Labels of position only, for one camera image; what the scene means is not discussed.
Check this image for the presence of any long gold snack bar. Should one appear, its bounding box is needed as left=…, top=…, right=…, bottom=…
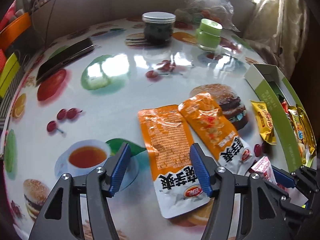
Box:
left=288, top=106, right=311, bottom=163

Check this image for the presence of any small gold peanut crisp packet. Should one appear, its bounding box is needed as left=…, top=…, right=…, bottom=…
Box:
left=251, top=100, right=277, bottom=145

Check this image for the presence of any clear jar white lid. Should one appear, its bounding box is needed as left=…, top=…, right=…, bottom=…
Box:
left=142, top=11, right=176, bottom=45

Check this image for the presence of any black smartphone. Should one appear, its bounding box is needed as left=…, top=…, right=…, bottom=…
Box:
left=36, top=37, right=94, bottom=85

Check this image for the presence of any orange white snack pouch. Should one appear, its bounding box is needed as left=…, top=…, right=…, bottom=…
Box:
left=178, top=93, right=254, bottom=175
left=138, top=105, right=210, bottom=219

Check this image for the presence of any beige patterned curtain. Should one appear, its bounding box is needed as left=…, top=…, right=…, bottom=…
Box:
left=243, top=0, right=310, bottom=80

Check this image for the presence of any orange box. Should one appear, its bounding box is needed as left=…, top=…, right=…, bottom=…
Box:
left=0, top=12, right=31, bottom=51

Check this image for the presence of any green white cardboard box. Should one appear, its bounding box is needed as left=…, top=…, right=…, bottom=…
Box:
left=245, top=64, right=303, bottom=172

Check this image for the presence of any yellow green box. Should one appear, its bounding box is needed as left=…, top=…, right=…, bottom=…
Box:
left=0, top=53, right=20, bottom=99

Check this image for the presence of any clear plastic bag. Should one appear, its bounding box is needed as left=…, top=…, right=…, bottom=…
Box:
left=174, top=0, right=239, bottom=32

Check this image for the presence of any white pink snack packet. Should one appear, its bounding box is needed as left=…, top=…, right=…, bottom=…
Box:
left=251, top=156, right=277, bottom=185

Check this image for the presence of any narrow gold snack bar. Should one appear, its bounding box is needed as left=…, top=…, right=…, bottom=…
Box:
left=297, top=105, right=317, bottom=157

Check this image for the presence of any green plastic jar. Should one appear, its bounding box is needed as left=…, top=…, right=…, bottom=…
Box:
left=195, top=18, right=222, bottom=51

